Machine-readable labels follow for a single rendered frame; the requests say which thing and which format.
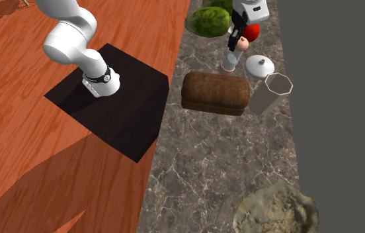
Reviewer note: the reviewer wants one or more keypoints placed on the dark robot stand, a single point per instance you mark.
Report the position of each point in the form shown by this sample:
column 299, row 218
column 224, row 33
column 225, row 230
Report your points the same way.
column 127, row 113

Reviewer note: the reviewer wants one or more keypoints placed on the red-capped white figure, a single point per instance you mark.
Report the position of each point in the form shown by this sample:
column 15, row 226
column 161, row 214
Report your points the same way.
column 233, row 59

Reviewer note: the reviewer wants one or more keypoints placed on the green lettuce head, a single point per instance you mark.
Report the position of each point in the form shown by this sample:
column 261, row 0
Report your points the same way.
column 209, row 22

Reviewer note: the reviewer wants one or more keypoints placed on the green leafy vegetable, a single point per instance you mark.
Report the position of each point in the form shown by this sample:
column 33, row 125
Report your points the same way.
column 221, row 4

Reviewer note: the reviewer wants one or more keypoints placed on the brown bread loaf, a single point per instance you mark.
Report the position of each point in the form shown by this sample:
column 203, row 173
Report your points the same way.
column 214, row 92

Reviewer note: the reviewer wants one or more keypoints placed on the white round lid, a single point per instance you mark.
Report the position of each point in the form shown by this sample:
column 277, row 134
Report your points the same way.
column 259, row 66

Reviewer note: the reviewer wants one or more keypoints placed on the beige octagonal cup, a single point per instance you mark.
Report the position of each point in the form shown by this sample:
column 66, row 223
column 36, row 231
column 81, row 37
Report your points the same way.
column 268, row 98

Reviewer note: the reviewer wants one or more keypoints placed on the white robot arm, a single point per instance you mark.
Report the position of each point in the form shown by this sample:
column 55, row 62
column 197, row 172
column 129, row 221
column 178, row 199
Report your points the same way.
column 69, row 42

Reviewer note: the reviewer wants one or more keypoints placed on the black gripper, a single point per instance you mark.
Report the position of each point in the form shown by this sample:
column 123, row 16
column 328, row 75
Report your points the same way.
column 236, row 30

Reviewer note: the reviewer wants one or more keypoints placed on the beige rough flat lump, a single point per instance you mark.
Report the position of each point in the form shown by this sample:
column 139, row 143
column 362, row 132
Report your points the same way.
column 276, row 209

